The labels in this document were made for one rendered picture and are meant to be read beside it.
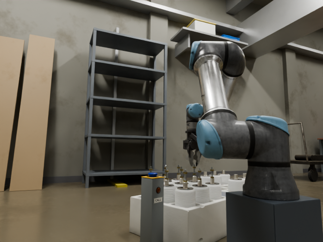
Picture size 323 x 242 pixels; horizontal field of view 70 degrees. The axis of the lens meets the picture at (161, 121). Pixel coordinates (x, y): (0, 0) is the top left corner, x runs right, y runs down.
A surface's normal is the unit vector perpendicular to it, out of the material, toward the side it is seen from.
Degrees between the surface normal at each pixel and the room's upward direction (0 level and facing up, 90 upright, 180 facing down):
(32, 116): 78
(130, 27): 90
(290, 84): 90
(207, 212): 90
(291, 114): 90
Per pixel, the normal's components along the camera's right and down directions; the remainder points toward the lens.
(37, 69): 0.40, -0.31
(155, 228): 0.72, -0.08
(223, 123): -0.06, -0.64
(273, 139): 0.00, -0.13
